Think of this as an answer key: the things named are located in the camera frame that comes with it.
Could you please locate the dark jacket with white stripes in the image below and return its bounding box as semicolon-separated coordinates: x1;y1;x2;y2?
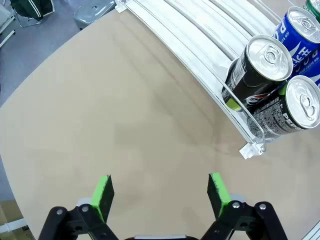
9;0;56;22

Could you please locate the black Pepsi can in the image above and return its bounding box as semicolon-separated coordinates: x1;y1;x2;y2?
221;34;294;113
246;74;320;141

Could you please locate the white can dispenser rack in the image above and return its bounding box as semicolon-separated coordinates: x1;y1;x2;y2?
114;0;320;160

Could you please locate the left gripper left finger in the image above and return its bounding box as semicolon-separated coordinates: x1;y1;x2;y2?
37;174;123;240

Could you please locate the blue Pocari Sweat can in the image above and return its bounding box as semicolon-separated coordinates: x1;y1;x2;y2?
273;6;320;74
291;47;320;94

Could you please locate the cardboard box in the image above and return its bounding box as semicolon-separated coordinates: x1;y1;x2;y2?
0;199;26;240

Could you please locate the chair frame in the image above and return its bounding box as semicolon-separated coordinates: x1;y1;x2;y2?
17;13;44;28

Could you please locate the green Chilsung cider can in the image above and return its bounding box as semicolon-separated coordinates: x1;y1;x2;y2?
302;0;320;20

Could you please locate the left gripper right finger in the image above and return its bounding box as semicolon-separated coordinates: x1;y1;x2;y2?
199;172;288;240

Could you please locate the slotted aluminium platform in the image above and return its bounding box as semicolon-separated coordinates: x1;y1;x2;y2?
301;221;320;240

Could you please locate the white side table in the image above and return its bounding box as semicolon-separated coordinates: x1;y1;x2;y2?
0;3;16;48

